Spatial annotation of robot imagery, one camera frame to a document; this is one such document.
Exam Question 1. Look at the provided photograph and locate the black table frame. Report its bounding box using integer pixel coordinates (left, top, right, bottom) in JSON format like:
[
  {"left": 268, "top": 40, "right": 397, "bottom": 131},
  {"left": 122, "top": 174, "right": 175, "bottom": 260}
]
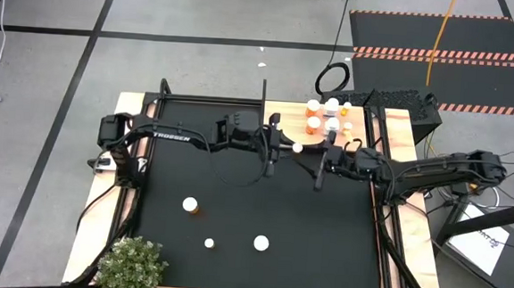
[{"left": 62, "top": 70, "right": 458, "bottom": 288}]

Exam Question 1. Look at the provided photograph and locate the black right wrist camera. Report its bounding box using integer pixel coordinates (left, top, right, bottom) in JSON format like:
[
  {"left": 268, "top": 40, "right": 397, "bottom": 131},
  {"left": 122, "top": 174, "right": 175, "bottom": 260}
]
[{"left": 353, "top": 145, "right": 381, "bottom": 176}]

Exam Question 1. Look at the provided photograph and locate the black perforated box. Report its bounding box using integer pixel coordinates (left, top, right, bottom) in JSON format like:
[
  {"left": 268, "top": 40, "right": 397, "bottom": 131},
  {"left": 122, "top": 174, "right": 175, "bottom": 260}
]
[{"left": 317, "top": 84, "right": 445, "bottom": 147}]

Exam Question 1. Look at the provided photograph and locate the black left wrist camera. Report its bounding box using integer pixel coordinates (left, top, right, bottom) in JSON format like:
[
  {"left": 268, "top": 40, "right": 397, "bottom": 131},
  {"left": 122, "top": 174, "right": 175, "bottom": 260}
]
[{"left": 213, "top": 116, "right": 234, "bottom": 145}]

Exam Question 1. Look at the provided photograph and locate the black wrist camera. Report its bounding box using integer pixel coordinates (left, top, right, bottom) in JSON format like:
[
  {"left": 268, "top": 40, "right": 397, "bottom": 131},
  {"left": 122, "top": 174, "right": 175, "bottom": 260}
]
[
  {"left": 353, "top": 145, "right": 381, "bottom": 176},
  {"left": 213, "top": 116, "right": 234, "bottom": 145}
]

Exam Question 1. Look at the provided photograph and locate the coiled black floor cable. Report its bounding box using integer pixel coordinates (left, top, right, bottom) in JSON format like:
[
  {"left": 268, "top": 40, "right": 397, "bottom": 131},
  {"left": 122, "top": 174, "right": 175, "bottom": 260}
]
[{"left": 312, "top": 0, "right": 357, "bottom": 99}]

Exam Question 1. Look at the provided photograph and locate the black hazard-striped floor mat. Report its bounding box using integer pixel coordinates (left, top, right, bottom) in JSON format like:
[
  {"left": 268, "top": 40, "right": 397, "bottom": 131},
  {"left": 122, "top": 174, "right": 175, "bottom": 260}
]
[{"left": 343, "top": 8, "right": 514, "bottom": 117}]

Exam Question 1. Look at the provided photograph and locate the green potted plant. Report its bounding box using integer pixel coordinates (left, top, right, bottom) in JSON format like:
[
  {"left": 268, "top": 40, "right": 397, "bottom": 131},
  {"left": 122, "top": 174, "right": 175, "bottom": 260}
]
[{"left": 94, "top": 234, "right": 171, "bottom": 288}]

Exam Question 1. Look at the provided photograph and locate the black table mat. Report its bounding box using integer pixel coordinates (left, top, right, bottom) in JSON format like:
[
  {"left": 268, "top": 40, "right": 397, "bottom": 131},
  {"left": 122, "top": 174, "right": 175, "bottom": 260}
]
[{"left": 134, "top": 97, "right": 394, "bottom": 288}]

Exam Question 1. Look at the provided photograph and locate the light wooden shelf board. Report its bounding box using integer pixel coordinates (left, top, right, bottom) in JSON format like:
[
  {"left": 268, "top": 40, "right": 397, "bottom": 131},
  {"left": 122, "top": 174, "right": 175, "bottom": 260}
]
[{"left": 261, "top": 100, "right": 371, "bottom": 154}]

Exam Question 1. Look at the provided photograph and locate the black stand bar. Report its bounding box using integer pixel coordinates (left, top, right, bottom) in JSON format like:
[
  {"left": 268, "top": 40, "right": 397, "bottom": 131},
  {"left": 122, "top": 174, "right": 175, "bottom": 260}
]
[{"left": 434, "top": 193, "right": 514, "bottom": 250}]

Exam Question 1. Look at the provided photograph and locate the white medicine bottle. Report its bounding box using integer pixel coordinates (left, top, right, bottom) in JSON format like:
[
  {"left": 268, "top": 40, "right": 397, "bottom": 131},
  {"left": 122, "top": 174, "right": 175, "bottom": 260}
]
[
  {"left": 322, "top": 96, "right": 341, "bottom": 119},
  {"left": 323, "top": 116, "right": 342, "bottom": 136}
]

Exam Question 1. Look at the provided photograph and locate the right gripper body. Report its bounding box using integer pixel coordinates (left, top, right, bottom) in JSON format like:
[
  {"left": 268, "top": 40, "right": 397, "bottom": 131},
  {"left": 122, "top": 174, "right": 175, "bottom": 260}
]
[{"left": 313, "top": 136, "right": 360, "bottom": 194}]

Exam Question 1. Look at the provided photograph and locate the white printed sign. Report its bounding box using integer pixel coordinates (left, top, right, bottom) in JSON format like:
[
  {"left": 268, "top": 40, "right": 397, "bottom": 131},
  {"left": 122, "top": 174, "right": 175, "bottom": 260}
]
[{"left": 444, "top": 202, "right": 512, "bottom": 277}]

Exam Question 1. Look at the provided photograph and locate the large orange pill bottle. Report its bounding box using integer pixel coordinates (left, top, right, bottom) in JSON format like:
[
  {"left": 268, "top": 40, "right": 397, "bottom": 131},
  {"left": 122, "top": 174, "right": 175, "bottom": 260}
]
[
  {"left": 253, "top": 234, "right": 271, "bottom": 253},
  {"left": 304, "top": 98, "right": 322, "bottom": 119},
  {"left": 181, "top": 196, "right": 201, "bottom": 217},
  {"left": 304, "top": 115, "right": 323, "bottom": 137}
]

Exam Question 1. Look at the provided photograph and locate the yellow hanging cable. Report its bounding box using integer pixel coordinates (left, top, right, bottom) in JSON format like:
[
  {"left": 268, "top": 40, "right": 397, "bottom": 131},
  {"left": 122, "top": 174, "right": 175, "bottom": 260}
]
[{"left": 424, "top": 0, "right": 459, "bottom": 89}]

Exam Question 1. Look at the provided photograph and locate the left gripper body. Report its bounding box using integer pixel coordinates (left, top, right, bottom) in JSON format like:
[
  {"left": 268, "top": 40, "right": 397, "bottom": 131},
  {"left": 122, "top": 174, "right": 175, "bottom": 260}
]
[{"left": 229, "top": 110, "right": 283, "bottom": 178}]

